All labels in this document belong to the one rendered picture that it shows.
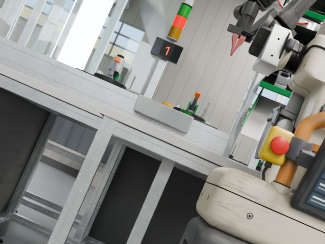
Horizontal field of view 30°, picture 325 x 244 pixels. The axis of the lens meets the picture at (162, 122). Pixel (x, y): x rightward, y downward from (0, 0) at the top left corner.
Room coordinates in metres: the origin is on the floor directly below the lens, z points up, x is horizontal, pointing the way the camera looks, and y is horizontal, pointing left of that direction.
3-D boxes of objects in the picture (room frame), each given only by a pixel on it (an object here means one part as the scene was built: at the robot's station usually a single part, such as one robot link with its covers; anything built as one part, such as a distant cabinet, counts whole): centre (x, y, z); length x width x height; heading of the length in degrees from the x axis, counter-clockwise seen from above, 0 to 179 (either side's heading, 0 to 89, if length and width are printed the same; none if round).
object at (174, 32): (2.50, 0.10, 1.29); 0.05 x 0.05 x 0.05
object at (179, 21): (2.50, 0.10, 1.34); 0.05 x 0.05 x 0.05
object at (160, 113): (2.16, 0.01, 0.93); 0.21 x 0.07 x 0.06; 88
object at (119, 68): (2.39, 0.25, 1.06); 0.08 x 0.04 x 0.07; 178
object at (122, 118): (2.17, -0.26, 0.84); 0.90 x 0.70 x 0.03; 90
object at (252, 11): (2.18, -0.13, 1.41); 0.07 x 0.06 x 0.07; 16
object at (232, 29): (2.18, -0.12, 1.27); 0.07 x 0.07 x 0.09; 87
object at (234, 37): (2.18, -0.14, 1.27); 0.07 x 0.07 x 0.09; 87
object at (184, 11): (2.50, 0.10, 1.39); 0.05 x 0.05 x 0.05
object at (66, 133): (4.44, 0.46, 0.73); 0.62 x 0.42 x 0.23; 88
